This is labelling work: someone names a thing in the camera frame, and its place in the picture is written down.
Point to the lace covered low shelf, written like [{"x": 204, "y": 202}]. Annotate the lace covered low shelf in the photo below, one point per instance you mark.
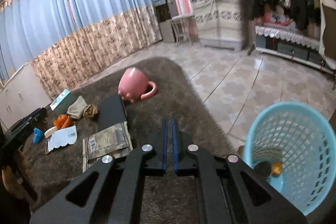
[{"x": 291, "y": 46}]

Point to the grey water dispenser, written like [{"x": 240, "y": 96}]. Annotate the grey water dispenser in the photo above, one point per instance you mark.
[{"x": 165, "y": 10}]

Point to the white low cabinet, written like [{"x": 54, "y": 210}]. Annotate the white low cabinet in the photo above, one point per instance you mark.
[{"x": 22, "y": 94}]

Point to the patterned cloth covered cabinet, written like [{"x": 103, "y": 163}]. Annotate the patterned cloth covered cabinet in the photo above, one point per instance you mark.
[{"x": 221, "y": 23}]

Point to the brown crumpled paper ball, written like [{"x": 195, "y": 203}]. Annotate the brown crumpled paper ball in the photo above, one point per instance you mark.
[{"x": 91, "y": 112}]

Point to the cloth covered television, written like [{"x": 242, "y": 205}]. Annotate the cloth covered television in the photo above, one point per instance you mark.
[{"x": 327, "y": 35}]

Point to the black flat case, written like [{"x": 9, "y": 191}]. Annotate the black flat case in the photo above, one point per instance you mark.
[{"x": 111, "y": 112}]

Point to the small metal side table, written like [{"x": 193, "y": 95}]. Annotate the small metal side table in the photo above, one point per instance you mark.
[{"x": 181, "y": 28}]

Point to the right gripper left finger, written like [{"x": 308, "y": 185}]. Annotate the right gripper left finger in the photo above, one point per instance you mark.
[{"x": 111, "y": 190}]

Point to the blue and floral curtain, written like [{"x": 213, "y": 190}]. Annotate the blue and floral curtain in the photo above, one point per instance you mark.
[{"x": 68, "y": 41}]

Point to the cream round box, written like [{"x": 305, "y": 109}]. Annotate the cream round box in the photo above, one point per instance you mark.
[{"x": 50, "y": 131}]

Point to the light blue paper card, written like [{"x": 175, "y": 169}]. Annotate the light blue paper card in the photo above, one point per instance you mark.
[{"x": 64, "y": 137}]

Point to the orange pumpkin toy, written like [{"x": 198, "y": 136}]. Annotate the orange pumpkin toy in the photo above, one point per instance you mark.
[{"x": 63, "y": 121}]

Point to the pink pig toy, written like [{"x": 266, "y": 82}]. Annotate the pink pig toy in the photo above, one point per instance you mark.
[{"x": 135, "y": 86}]

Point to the teal cardboard box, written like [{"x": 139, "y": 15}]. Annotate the teal cardboard box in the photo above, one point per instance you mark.
[{"x": 62, "y": 102}]

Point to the brown shaggy carpet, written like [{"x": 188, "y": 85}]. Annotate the brown shaggy carpet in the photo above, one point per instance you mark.
[{"x": 167, "y": 199}]

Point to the blue plastic bag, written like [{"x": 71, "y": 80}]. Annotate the blue plastic bag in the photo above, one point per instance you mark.
[{"x": 38, "y": 136}]

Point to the light blue plastic basket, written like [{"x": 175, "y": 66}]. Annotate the light blue plastic basket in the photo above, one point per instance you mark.
[{"x": 302, "y": 140}]

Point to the beige cloth pouch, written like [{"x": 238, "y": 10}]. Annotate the beige cloth pouch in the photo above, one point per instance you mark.
[{"x": 75, "y": 111}]

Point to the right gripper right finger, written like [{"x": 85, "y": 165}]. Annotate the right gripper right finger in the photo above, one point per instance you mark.
[{"x": 228, "y": 190}]

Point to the printed paper bag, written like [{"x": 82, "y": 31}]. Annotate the printed paper bag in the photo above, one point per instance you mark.
[{"x": 114, "y": 141}]

